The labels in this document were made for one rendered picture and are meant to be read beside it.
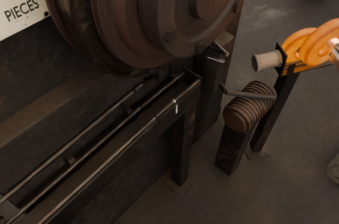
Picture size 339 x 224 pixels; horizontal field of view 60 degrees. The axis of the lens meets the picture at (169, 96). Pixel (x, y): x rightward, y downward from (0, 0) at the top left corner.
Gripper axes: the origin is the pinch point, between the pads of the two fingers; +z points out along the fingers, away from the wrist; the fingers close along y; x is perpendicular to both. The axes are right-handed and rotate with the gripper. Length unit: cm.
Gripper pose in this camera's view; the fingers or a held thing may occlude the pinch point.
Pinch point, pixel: (328, 39)
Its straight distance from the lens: 97.3
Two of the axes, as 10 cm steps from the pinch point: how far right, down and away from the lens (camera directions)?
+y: 9.1, -3.2, 2.5
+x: 0.2, -5.9, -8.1
